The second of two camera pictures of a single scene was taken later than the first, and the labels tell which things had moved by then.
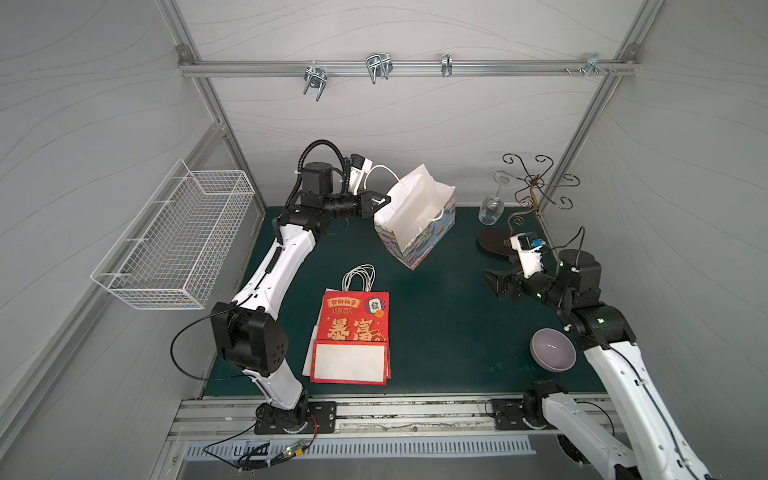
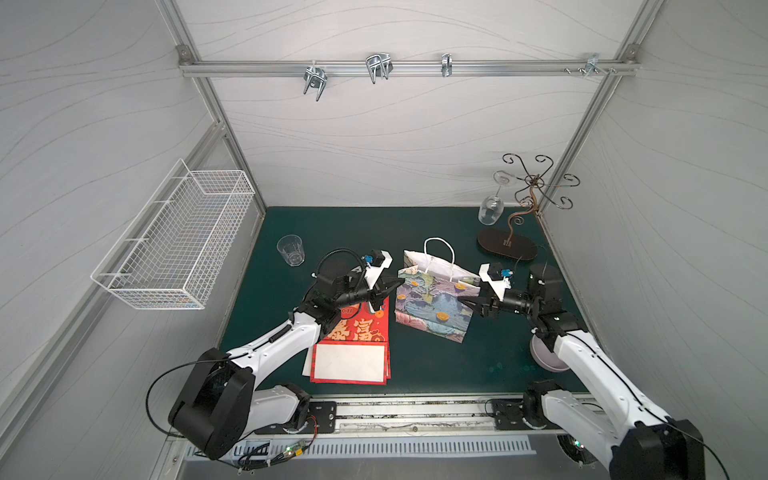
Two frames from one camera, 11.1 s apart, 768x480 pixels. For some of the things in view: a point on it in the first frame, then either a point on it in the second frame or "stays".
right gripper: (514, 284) → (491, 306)
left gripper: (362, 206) → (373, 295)
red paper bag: (347, 362) stays
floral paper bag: (417, 212) → (427, 301)
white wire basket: (171, 255) stays
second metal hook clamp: (379, 65) stays
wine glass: (492, 207) stays
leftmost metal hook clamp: (315, 77) stays
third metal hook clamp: (447, 64) stays
